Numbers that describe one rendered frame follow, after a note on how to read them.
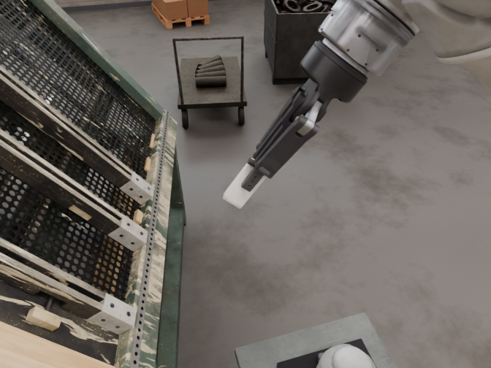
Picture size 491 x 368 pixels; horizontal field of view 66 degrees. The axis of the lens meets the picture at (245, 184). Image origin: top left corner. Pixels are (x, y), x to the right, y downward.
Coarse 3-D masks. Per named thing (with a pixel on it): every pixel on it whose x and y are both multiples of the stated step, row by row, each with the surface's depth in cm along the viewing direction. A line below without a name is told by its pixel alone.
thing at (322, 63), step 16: (320, 48) 41; (304, 64) 42; (320, 64) 41; (336, 64) 40; (320, 80) 41; (336, 80) 41; (352, 80) 41; (320, 96) 42; (336, 96) 42; (352, 96) 43; (304, 112) 43; (320, 112) 42
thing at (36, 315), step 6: (36, 306) 98; (30, 312) 97; (36, 312) 97; (42, 312) 98; (48, 312) 100; (30, 318) 96; (36, 318) 96; (42, 318) 97; (48, 318) 99; (54, 318) 100; (60, 318) 101; (36, 324) 98; (42, 324) 98; (48, 324) 98; (54, 324) 99
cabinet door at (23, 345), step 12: (0, 324) 89; (0, 336) 88; (12, 336) 90; (24, 336) 93; (36, 336) 95; (0, 348) 87; (12, 348) 89; (24, 348) 91; (36, 348) 94; (48, 348) 96; (60, 348) 99; (0, 360) 86; (12, 360) 88; (24, 360) 90; (36, 360) 92; (48, 360) 95; (60, 360) 97; (72, 360) 100; (84, 360) 103; (96, 360) 106
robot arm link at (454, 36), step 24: (408, 0) 27; (432, 0) 24; (456, 0) 22; (480, 0) 20; (432, 24) 26; (456, 24) 24; (480, 24) 23; (432, 48) 29; (456, 48) 26; (480, 48) 24; (480, 72) 27
